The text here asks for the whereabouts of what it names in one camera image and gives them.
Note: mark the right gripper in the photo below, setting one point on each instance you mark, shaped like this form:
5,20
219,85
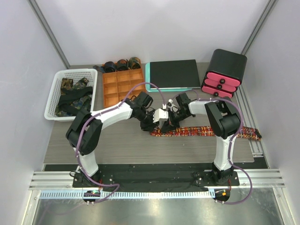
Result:
170,124

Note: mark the black notebook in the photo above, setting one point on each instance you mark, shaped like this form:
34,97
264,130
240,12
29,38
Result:
175,74

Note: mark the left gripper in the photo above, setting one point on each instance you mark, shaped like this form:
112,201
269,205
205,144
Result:
150,126

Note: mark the black tie in basket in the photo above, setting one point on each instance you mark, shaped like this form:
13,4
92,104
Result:
73,101

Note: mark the black pink drawer cabinet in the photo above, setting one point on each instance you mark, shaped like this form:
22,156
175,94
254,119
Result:
224,74

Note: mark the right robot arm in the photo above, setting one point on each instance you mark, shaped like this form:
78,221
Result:
225,120

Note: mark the orange compartment tray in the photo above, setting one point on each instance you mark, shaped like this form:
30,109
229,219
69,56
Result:
116,85

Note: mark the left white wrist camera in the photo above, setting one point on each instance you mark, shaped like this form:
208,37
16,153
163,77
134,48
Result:
161,114

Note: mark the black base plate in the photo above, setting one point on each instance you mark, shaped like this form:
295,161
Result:
151,177

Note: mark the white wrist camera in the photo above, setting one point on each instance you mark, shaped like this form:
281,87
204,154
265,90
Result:
161,114
171,106

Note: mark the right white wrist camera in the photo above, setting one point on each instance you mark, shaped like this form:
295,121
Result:
171,106

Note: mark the aluminium rail frame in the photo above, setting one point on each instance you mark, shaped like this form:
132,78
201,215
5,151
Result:
260,178

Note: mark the white slotted cable duct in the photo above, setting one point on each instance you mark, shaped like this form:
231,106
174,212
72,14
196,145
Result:
92,194

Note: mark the dark floral tie in basket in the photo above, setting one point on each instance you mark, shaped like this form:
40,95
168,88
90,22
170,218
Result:
70,85

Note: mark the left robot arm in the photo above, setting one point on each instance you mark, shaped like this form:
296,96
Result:
84,132

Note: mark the rolled brown floral tie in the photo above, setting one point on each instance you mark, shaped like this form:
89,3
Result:
122,65

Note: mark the white perforated plastic basket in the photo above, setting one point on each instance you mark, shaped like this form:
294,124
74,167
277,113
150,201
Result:
54,95

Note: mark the multicoloured plaid tie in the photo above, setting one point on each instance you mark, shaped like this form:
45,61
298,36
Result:
246,132

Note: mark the teal tray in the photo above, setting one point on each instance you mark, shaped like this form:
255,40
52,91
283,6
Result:
148,86

